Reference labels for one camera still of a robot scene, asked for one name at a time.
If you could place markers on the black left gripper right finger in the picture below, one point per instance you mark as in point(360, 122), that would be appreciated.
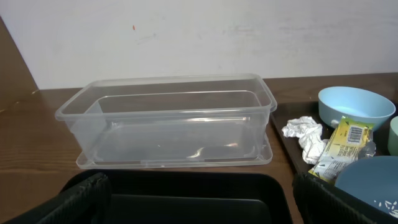
point(320, 202)

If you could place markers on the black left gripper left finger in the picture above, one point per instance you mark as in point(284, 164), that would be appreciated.
point(85, 202)

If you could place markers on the dark blue plate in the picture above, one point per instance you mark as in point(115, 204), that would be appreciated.
point(370, 179)

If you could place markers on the pile of rice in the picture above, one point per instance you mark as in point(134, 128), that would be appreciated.
point(387, 207)

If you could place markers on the white tissue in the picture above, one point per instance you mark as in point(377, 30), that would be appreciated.
point(308, 132)

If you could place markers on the yellow snack wrapper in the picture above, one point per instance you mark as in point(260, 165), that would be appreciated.
point(351, 140)

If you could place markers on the black plastic tray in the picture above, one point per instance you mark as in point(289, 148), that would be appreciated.
point(139, 196)

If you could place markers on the brown serving tray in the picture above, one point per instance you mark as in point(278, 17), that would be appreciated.
point(291, 146)

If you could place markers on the light green bowl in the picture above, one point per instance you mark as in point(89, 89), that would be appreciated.
point(392, 144)

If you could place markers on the light blue bowl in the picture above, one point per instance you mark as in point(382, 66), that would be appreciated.
point(354, 103)

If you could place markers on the clear plastic bin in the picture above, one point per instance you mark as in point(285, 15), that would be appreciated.
point(171, 122)

